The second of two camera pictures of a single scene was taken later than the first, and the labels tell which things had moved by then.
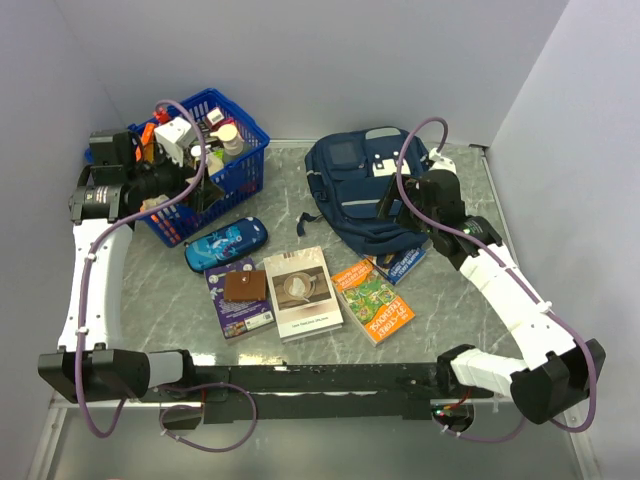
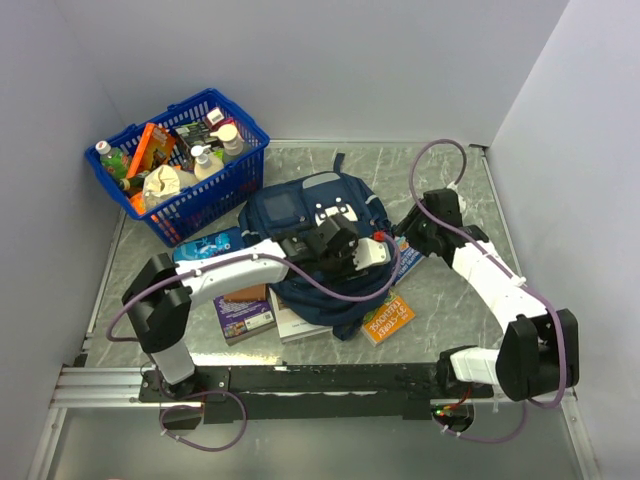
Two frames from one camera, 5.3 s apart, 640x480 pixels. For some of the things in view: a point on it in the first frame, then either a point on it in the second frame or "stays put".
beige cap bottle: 231,141 stays put
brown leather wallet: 245,286 stays put
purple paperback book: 238,317 stays put
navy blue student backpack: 347,172 to 276,206
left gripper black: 181,174 to 350,272
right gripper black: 395,192 to 407,228
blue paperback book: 402,265 stays put
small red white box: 214,117 stays put
